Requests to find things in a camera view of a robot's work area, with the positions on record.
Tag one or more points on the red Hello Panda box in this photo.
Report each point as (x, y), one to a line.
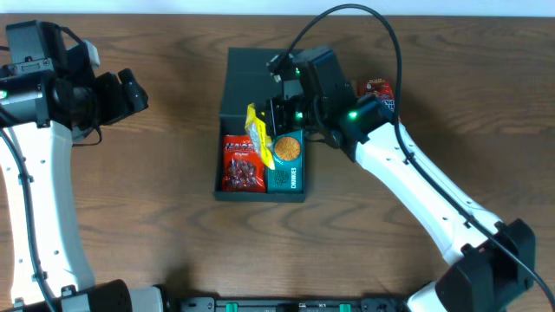
(380, 88)

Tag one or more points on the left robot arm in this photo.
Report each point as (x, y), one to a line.
(51, 100)

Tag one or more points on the black mounting rail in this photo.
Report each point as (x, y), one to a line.
(369, 304)

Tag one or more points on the yellow Hacks candy bag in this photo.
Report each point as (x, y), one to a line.
(255, 127)

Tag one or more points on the teal Chunkies cookie box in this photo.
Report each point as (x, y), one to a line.
(288, 156)

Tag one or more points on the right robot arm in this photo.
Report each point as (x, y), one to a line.
(489, 261)

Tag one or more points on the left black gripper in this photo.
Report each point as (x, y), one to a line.
(114, 93)

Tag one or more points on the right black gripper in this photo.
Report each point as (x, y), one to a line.
(272, 117)

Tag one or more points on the red Hacks candy bag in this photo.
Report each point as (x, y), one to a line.
(243, 170)

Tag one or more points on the black gift box with lid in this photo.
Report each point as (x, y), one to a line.
(247, 80)

